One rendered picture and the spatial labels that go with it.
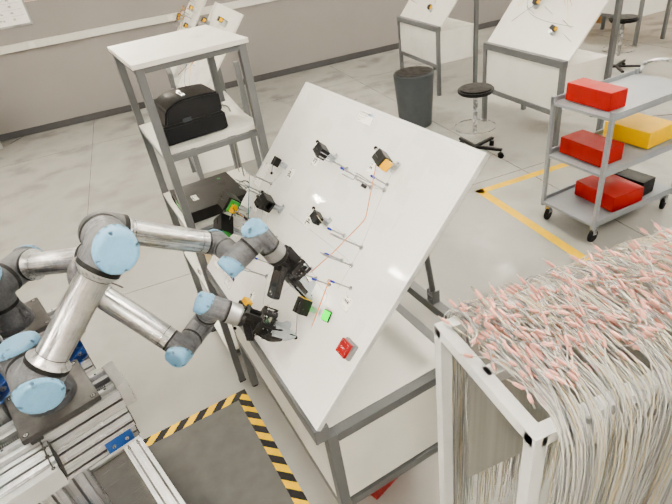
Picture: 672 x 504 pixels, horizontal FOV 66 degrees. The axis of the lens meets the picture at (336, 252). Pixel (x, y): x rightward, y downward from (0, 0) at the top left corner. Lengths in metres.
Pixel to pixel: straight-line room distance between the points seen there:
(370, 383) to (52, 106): 7.93
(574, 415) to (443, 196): 0.81
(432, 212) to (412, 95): 4.53
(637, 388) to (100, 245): 1.21
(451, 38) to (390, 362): 5.77
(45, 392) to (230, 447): 1.55
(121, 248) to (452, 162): 0.98
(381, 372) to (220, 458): 1.21
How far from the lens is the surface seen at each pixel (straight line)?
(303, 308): 1.79
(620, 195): 4.22
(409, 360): 2.02
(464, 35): 7.41
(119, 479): 2.79
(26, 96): 9.26
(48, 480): 1.75
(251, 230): 1.60
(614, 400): 1.09
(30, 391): 1.53
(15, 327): 2.15
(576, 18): 5.55
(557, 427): 1.04
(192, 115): 2.50
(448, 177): 1.63
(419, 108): 6.15
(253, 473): 2.81
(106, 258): 1.40
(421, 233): 1.61
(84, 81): 9.13
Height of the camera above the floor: 2.26
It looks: 33 degrees down
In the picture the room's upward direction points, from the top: 9 degrees counter-clockwise
